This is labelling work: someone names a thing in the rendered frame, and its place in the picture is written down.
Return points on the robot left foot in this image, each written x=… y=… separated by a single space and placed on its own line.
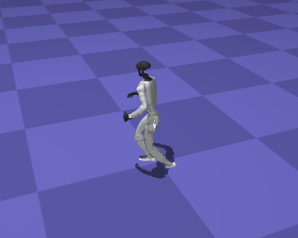
x=173 y=165

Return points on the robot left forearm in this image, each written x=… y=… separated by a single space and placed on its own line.
x=137 y=113

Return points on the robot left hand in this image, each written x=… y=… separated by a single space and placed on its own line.
x=126 y=118

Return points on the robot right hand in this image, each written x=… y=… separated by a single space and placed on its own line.
x=131 y=94

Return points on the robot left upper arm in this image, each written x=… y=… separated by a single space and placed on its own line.
x=141 y=90

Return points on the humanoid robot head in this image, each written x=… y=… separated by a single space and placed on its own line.
x=143 y=65

